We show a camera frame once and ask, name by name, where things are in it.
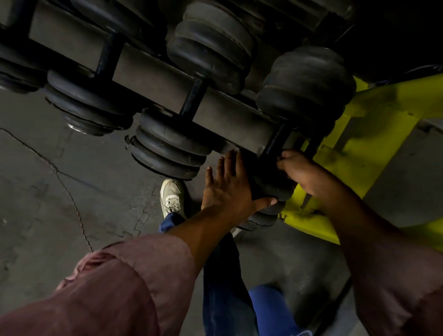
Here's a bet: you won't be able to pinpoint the black yellow dumbbell rack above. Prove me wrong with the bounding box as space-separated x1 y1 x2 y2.
0 0 443 256

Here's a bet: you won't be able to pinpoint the black curved metal bar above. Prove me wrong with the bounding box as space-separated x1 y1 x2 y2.
311 274 354 336

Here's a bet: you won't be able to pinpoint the person's right forearm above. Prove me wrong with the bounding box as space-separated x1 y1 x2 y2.
305 178 443 336

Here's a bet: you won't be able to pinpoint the person's left hand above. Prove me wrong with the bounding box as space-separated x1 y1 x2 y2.
200 148 281 229

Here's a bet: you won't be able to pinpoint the thin red white cord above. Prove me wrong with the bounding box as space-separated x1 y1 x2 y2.
0 118 100 252

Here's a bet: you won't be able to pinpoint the light blue plastic object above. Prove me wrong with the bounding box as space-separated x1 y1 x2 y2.
246 284 316 336

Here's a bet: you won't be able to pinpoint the person's left forearm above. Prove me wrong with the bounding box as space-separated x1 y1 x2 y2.
0 195 242 336

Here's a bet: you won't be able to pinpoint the person's blue jeans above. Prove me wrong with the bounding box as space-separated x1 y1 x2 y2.
153 211 270 336

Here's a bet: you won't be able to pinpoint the person's right hand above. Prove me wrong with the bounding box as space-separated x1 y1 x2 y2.
275 149 336 198

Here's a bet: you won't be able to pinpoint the ribbed black plate dumbbell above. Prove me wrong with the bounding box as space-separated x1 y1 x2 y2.
123 0 260 184
0 0 53 96
237 42 359 237
42 0 168 140

